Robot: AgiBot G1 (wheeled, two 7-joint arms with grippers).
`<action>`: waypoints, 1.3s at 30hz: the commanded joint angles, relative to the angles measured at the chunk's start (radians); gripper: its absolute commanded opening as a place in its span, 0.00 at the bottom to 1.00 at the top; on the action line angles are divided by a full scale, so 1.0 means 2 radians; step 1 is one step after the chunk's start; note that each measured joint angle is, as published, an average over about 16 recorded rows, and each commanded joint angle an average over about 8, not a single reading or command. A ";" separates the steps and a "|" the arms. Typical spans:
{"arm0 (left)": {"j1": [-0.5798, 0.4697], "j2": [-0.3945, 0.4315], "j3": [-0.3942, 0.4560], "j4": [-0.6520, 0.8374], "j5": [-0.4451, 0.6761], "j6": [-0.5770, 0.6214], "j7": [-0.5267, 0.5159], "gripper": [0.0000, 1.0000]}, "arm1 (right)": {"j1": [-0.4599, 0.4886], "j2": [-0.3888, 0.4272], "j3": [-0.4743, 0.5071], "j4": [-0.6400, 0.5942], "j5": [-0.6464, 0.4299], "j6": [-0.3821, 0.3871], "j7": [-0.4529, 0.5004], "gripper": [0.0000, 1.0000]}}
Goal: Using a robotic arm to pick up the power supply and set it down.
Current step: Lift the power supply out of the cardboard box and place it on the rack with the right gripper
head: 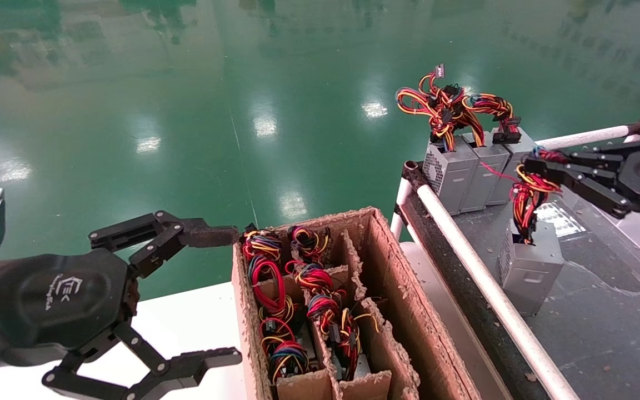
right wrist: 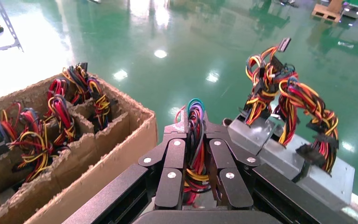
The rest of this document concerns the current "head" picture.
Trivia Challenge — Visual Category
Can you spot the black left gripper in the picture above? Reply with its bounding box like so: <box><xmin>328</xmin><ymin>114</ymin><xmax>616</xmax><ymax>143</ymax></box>
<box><xmin>0</xmin><ymin>210</ymin><xmax>243</xmax><ymax>400</ymax></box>

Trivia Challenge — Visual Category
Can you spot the grey power supply with wires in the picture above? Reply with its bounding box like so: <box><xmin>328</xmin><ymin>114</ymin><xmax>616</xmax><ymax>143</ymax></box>
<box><xmin>480</xmin><ymin>147</ymin><xmax>566</xmax><ymax>317</ymax></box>
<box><xmin>473</xmin><ymin>93</ymin><xmax>537</xmax><ymax>206</ymax></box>
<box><xmin>458</xmin><ymin>94</ymin><xmax>511</xmax><ymax>214</ymax></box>

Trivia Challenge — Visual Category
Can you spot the white crossbar pipe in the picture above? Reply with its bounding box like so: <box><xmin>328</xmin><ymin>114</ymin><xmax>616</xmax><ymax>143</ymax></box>
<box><xmin>537</xmin><ymin>125</ymin><xmax>632</xmax><ymax>152</ymax></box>

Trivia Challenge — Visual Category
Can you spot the grey power supply left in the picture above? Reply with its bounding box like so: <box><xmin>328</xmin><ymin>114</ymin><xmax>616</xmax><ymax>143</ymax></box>
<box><xmin>397</xmin><ymin>64</ymin><xmax>479</xmax><ymax>216</ymax></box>

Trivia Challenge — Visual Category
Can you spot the black pipe corner joint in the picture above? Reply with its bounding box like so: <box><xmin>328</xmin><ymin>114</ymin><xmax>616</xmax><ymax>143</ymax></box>
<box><xmin>402</xmin><ymin>160</ymin><xmax>429</xmax><ymax>192</ymax></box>

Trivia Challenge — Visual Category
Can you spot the white leg pipe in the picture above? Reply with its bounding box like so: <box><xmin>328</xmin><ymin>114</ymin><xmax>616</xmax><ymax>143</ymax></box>
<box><xmin>389</xmin><ymin>178</ymin><xmax>414</xmax><ymax>242</ymax></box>

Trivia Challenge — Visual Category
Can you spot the brown cardboard divider box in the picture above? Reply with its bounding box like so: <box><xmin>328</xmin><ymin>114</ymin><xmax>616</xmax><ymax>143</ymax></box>
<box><xmin>231</xmin><ymin>207</ymin><xmax>482</xmax><ymax>400</ymax></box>

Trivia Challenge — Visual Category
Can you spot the power supply with red wire loop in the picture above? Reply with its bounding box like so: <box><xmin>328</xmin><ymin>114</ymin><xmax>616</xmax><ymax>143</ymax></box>
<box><xmin>248</xmin><ymin>257</ymin><xmax>294</xmax><ymax>323</ymax></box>

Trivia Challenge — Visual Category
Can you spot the power supply with colourful wires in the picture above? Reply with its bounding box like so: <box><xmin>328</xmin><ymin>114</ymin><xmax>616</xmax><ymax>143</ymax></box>
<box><xmin>288</xmin><ymin>225</ymin><xmax>330</xmax><ymax>262</ymax></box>
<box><xmin>242</xmin><ymin>225</ymin><xmax>283</xmax><ymax>263</ymax></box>
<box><xmin>304</xmin><ymin>294</ymin><xmax>381</xmax><ymax>383</ymax></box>
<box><xmin>261</xmin><ymin>318</ymin><xmax>311</xmax><ymax>385</ymax></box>
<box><xmin>286</xmin><ymin>261</ymin><xmax>348</xmax><ymax>298</ymax></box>

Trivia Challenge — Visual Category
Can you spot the long white rail pipe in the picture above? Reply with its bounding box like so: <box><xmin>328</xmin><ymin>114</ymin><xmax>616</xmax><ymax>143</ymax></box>
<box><xmin>416</xmin><ymin>183</ymin><xmax>581</xmax><ymax>400</ymax></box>

